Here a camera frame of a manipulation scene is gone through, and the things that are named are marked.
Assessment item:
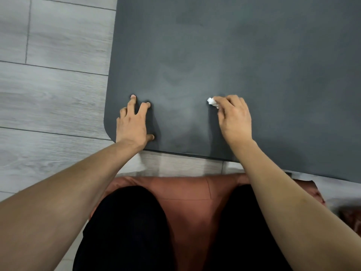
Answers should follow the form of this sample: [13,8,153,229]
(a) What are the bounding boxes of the person's left hand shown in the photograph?
[115,94,156,152]

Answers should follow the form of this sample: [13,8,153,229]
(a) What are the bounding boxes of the person's right hand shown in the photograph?
[212,94,254,149]

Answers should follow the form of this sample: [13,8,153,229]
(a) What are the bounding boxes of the dark grey yoga mat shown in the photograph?
[103,0,361,184]

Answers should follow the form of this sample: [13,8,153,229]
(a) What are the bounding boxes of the person's left forearm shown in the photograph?
[0,141,141,271]

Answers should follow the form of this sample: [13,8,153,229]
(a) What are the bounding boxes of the person's right forearm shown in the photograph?
[231,139,361,271]

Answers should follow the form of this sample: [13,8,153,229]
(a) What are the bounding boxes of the black trousers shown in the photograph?
[72,184,294,271]

